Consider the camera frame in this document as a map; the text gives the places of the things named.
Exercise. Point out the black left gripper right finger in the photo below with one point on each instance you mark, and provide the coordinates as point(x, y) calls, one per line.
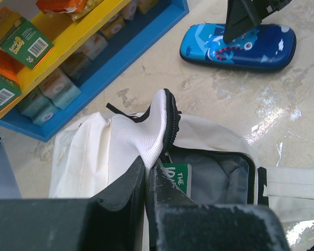
point(178, 223)

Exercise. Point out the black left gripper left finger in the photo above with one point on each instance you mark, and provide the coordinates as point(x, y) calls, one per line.
point(110, 220)

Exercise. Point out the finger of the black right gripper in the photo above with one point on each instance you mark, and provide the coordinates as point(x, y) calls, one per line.
point(244, 15)

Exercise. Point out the blue dinosaur pencil case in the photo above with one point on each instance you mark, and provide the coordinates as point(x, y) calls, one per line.
point(266, 48)

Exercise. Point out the green colourful book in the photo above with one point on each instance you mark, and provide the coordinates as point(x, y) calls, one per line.
point(181, 175)

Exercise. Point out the cream canvas backpack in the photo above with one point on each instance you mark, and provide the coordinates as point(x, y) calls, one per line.
point(96, 150)

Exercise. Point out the light blue tissue pack left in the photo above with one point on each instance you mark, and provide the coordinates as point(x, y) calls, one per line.
point(37, 107)

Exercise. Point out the light blue tissue pack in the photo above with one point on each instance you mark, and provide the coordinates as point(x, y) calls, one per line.
point(37, 107)
point(59, 89)

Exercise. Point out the light blue tissue pack right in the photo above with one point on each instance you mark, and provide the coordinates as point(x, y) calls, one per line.
point(59, 89)

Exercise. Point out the blue yellow pink shelf unit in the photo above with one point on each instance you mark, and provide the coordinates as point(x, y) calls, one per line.
point(124, 49)

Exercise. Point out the green orange box left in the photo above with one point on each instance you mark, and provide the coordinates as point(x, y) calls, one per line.
point(9, 84)

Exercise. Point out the green orange box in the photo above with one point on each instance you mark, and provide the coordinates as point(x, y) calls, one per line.
point(9, 84)
point(21, 39)

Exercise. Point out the green orange box right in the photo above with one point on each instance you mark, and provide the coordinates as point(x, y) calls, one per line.
point(21, 39)

